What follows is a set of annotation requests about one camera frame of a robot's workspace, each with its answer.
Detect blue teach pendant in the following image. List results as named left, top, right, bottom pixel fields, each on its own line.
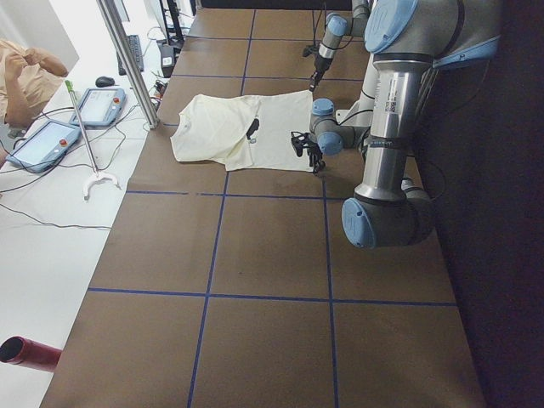
left=72, top=88, right=127, bottom=129
left=7, top=120, right=82, bottom=173

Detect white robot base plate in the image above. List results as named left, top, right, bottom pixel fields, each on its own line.
left=335, top=78, right=377, bottom=128

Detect cream long-sleeve cat shirt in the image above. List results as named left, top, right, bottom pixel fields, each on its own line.
left=170, top=90, right=313, bottom=172

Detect black computer mouse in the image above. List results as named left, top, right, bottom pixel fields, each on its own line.
left=95, top=76, right=116, bottom=88

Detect black cables on table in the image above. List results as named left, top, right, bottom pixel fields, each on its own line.
left=0, top=105, right=141, bottom=233

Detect person in beige shirt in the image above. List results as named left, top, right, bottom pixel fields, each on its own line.
left=1, top=39, right=69, bottom=129

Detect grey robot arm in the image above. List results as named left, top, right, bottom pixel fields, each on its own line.
left=291, top=1, right=502, bottom=248
left=309, top=1, right=372, bottom=92

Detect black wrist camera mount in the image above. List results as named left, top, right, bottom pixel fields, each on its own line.
left=291, top=131, right=312, bottom=157
left=303, top=45, right=319, bottom=58

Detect red cylinder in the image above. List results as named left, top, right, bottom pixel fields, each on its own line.
left=1, top=336, right=62, bottom=372

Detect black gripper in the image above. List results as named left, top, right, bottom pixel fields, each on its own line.
left=305, top=142, right=326, bottom=174
left=309, top=54, right=332, bottom=91

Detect near blue teach pendant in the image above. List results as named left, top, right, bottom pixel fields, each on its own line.
left=7, top=120, right=82, bottom=173

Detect black keyboard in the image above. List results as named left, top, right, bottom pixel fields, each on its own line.
left=116, top=34, right=145, bottom=76

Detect far blue teach pendant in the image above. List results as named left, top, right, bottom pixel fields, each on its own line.
left=72, top=88, right=127, bottom=129

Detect grey aluminium frame post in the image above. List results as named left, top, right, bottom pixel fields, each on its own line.
left=97, top=0, right=159, bottom=129

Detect white reacher grabber tool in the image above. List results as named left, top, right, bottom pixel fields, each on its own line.
left=64, top=79, right=122, bottom=202

